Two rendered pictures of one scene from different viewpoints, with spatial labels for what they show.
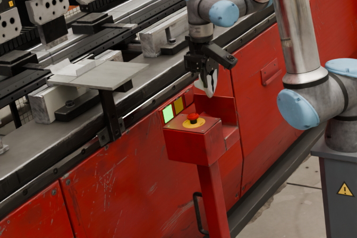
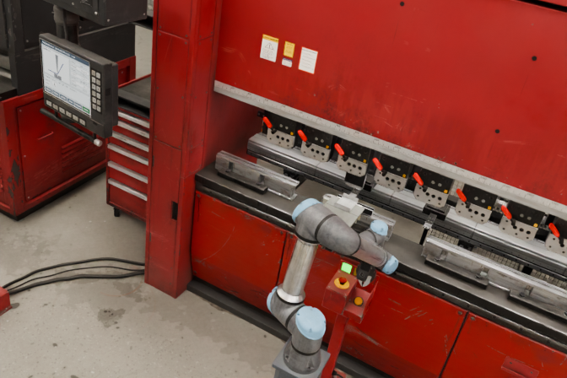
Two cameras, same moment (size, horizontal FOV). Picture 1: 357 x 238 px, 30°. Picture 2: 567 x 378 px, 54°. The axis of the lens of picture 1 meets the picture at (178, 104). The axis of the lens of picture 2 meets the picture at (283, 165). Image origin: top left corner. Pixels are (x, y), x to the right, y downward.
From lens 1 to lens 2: 2.30 m
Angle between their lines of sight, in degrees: 66
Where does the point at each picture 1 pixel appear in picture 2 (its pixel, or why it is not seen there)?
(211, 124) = (338, 291)
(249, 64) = (493, 339)
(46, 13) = (345, 166)
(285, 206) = not seen: outside the picture
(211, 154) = (326, 302)
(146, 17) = (491, 245)
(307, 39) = (288, 273)
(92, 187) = not seen: hidden behind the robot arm
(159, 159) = not seen: hidden behind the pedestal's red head
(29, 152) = (284, 207)
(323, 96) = (277, 305)
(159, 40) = (431, 250)
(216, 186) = (337, 326)
